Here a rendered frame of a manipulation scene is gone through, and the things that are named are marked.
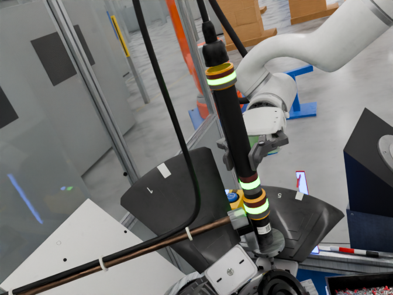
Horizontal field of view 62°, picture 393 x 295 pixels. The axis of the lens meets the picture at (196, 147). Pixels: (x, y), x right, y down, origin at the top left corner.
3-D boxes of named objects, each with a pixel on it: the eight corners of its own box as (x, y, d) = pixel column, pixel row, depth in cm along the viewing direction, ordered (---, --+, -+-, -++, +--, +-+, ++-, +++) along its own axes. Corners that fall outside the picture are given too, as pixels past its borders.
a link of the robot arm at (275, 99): (292, 126, 69) (290, 133, 67) (252, 129, 74) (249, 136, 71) (286, 90, 66) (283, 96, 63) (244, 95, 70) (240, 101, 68)
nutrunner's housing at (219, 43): (264, 263, 64) (195, 27, 44) (257, 250, 67) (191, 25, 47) (282, 256, 64) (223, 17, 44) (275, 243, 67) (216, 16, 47)
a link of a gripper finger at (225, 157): (242, 151, 61) (231, 171, 56) (227, 151, 62) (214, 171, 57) (238, 136, 59) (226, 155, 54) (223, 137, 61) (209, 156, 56)
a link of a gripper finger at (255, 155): (279, 150, 57) (270, 171, 52) (261, 150, 59) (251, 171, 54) (275, 134, 56) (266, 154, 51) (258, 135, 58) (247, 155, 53)
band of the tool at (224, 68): (213, 93, 48) (208, 75, 47) (207, 87, 52) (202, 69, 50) (241, 84, 48) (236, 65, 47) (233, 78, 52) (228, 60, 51)
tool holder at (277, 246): (247, 267, 61) (234, 228, 57) (236, 242, 68) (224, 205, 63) (291, 250, 61) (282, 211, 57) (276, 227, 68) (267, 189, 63)
